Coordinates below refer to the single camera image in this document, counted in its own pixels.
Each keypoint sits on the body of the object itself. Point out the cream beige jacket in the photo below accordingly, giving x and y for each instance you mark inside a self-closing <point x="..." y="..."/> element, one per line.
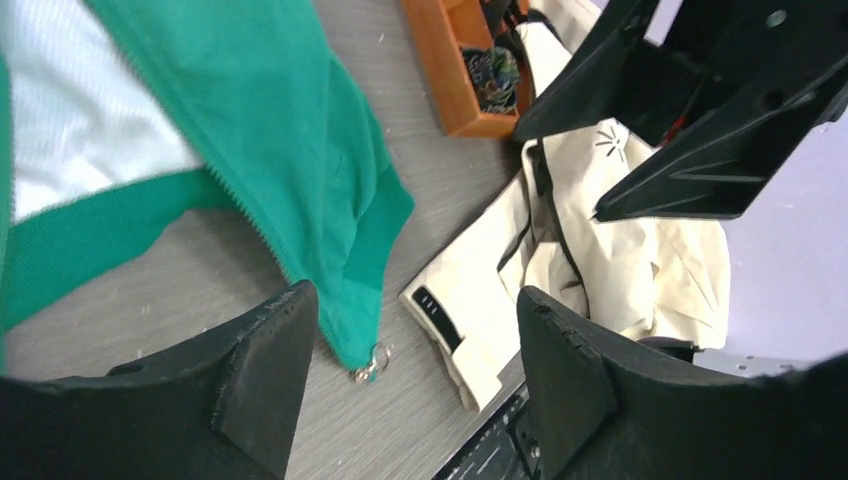
<point x="641" y="278"/>

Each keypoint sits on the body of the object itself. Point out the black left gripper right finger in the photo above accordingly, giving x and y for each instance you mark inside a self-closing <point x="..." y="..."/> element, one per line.
<point x="608" y="407"/>

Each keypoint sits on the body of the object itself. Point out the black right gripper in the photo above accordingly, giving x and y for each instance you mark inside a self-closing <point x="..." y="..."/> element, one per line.
<point x="742" y="81"/>

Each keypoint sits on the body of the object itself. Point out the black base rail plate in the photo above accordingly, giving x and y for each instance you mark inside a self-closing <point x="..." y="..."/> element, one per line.
<point x="504" y="448"/>

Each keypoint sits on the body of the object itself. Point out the green varsity jacket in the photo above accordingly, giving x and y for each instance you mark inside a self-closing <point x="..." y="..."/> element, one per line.
<point x="119" y="116"/>

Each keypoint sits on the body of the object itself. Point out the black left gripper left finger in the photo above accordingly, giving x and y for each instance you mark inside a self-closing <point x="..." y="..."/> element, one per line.
<point x="223" y="404"/>

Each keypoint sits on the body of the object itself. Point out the orange compartment tray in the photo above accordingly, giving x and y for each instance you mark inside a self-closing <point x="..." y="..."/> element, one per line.
<point x="440" y="29"/>

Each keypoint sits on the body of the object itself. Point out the dark patterned rolled cloth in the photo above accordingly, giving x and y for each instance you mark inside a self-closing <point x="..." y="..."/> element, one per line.
<point x="495" y="76"/>

